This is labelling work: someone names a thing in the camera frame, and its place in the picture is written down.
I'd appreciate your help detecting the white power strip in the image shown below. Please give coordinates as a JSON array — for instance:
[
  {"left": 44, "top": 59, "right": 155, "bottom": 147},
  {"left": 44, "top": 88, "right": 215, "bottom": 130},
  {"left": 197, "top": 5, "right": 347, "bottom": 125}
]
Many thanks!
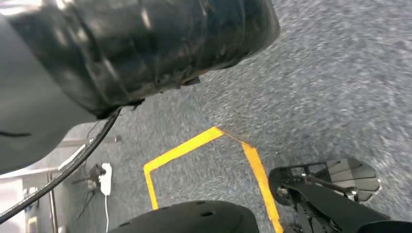
[{"left": 100, "top": 163, "right": 113, "bottom": 196}]

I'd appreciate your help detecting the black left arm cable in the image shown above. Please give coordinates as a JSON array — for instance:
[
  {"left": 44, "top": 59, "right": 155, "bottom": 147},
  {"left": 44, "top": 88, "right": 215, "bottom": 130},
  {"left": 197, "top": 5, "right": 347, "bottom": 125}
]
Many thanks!
[{"left": 0, "top": 109, "right": 122, "bottom": 224}]

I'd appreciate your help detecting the stainless steel workbench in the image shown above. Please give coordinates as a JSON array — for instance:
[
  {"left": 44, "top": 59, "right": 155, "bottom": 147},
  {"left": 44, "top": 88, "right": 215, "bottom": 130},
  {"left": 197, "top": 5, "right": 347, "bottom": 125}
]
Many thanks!
[{"left": 0, "top": 135, "right": 123, "bottom": 233}]

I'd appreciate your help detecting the yellow floor tape square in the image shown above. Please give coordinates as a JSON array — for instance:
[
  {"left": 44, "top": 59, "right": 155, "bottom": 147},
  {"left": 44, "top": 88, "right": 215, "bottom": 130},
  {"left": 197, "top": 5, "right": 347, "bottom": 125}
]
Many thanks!
[{"left": 143, "top": 126, "right": 284, "bottom": 233}]

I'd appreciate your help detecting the black robot thigh shell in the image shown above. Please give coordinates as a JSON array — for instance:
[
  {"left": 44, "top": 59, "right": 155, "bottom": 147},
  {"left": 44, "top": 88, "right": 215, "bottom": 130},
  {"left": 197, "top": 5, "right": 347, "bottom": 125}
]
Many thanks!
[{"left": 109, "top": 200, "right": 260, "bottom": 233}]

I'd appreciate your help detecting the white power cable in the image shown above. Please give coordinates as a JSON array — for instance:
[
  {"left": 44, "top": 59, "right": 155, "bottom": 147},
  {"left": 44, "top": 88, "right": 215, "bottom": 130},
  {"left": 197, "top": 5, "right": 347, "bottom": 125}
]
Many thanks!
[{"left": 104, "top": 194, "right": 110, "bottom": 233}]

